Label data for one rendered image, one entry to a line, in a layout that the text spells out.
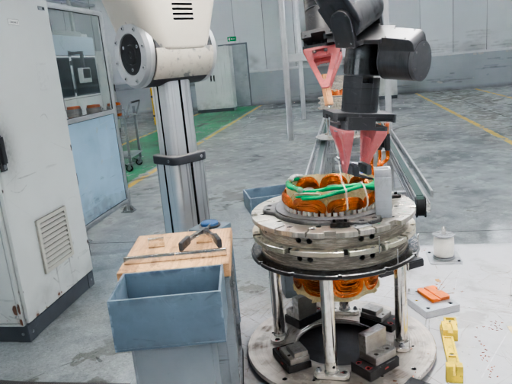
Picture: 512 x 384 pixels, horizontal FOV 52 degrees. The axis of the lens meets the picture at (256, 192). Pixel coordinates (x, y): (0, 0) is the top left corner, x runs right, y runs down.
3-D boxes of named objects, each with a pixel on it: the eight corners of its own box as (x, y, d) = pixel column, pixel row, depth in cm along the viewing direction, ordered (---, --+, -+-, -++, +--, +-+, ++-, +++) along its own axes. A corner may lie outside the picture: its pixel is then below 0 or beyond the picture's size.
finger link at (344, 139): (381, 177, 83) (387, 117, 81) (337, 177, 82) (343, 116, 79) (366, 168, 89) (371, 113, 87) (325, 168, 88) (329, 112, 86)
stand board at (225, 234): (231, 276, 88) (229, 263, 88) (118, 286, 88) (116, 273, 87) (232, 238, 108) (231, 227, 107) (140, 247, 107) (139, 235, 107)
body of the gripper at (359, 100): (396, 126, 81) (401, 77, 79) (333, 125, 80) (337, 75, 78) (380, 121, 87) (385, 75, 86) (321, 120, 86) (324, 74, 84)
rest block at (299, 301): (317, 312, 120) (315, 291, 119) (299, 321, 117) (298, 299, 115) (303, 306, 123) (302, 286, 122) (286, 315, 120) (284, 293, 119)
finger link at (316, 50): (347, 92, 102) (342, 46, 104) (342, 81, 96) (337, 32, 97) (312, 97, 104) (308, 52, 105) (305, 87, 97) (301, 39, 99)
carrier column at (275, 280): (285, 340, 113) (277, 248, 108) (273, 340, 113) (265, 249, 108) (286, 334, 115) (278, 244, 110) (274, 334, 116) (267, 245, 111)
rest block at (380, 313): (382, 323, 113) (381, 314, 113) (360, 316, 117) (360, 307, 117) (391, 315, 116) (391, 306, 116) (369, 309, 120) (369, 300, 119)
